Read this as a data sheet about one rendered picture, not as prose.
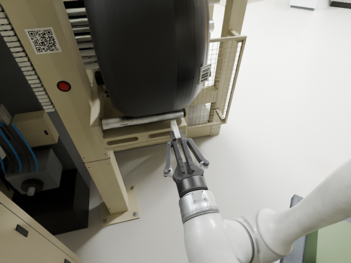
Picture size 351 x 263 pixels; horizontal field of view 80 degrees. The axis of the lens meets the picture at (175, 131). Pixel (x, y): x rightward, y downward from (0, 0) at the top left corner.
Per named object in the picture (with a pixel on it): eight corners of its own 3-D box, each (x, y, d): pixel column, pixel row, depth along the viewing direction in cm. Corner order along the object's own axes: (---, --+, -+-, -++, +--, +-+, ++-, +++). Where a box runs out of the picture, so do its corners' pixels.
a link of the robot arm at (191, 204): (184, 218, 45) (177, 191, 48) (181, 228, 52) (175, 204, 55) (223, 208, 46) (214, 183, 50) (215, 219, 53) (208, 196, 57)
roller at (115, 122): (101, 133, 83) (98, 123, 81) (101, 127, 87) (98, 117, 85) (186, 119, 89) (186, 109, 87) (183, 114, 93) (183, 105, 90)
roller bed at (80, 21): (71, 73, 112) (47, 11, 91) (74, 60, 122) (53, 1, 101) (109, 69, 115) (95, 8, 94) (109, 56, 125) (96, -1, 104)
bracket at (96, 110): (96, 145, 83) (89, 127, 76) (98, 89, 110) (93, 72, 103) (105, 143, 84) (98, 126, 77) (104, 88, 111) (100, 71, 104)
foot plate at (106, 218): (100, 227, 143) (99, 226, 142) (101, 192, 162) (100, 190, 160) (139, 217, 148) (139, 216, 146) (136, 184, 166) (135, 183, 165)
